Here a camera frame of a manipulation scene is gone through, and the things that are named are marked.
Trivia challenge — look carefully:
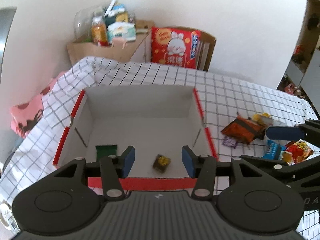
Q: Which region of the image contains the blue snack packet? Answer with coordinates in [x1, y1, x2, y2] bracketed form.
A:
[262, 140, 286, 160]

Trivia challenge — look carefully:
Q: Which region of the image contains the green snack packet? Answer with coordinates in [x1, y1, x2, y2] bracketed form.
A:
[95, 145, 118, 161]

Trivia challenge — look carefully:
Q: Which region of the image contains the red yellow snack bag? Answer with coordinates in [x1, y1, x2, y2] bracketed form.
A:
[282, 140, 314, 164]

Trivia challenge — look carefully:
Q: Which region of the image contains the orange brown snack bag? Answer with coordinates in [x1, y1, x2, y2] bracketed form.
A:
[221, 116, 266, 145]

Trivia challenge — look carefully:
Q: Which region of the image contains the brown small snack pack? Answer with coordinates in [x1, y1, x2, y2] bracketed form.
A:
[152, 154, 171, 173]

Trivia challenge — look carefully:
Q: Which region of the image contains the yellow small snack packet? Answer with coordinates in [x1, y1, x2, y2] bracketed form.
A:
[252, 113, 273, 127]

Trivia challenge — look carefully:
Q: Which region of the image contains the small purple candy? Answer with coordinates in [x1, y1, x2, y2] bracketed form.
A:
[222, 135, 238, 149]

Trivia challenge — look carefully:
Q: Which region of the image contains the red white cardboard box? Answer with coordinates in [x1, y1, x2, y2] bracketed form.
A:
[53, 85, 216, 191]

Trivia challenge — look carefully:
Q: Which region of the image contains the pink patterned cloth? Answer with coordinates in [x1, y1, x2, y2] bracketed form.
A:
[10, 72, 65, 139]

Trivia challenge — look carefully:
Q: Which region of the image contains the wooden side cabinet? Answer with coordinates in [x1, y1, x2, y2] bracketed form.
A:
[67, 20, 155, 64]

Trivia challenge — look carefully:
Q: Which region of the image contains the wooden chair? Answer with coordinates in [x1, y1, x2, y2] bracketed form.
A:
[175, 26, 217, 72]

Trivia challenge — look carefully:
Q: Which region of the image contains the red rabbit cushion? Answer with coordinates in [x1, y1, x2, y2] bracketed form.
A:
[151, 27, 201, 69]

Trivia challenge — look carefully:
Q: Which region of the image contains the tissue box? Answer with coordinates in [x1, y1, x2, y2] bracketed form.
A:
[107, 22, 136, 43]

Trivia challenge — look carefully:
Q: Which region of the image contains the orange drink bottle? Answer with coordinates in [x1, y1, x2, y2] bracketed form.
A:
[91, 16, 108, 47]

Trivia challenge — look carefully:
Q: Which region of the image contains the clear glass bowl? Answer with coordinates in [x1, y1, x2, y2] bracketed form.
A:
[73, 5, 104, 41]

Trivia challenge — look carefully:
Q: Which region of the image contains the metal lamp shade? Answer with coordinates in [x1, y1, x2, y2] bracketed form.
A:
[0, 7, 17, 77]

